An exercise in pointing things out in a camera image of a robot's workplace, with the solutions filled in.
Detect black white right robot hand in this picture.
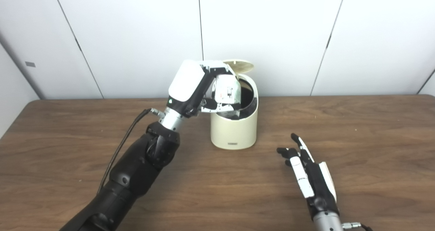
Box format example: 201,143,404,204
276,133,340,221

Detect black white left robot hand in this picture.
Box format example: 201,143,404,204
168,60,242,118

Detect white green milk carton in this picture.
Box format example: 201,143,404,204
211,75,242,105

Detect round cream bin lid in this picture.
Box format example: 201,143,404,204
223,59,254,76

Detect cream-colored plastic bin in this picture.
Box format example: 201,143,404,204
210,74,259,150

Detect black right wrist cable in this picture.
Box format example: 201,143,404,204
343,222,374,231

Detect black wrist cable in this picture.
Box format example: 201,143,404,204
97,109,165,195
343,222,374,231

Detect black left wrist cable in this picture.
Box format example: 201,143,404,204
97,109,165,195

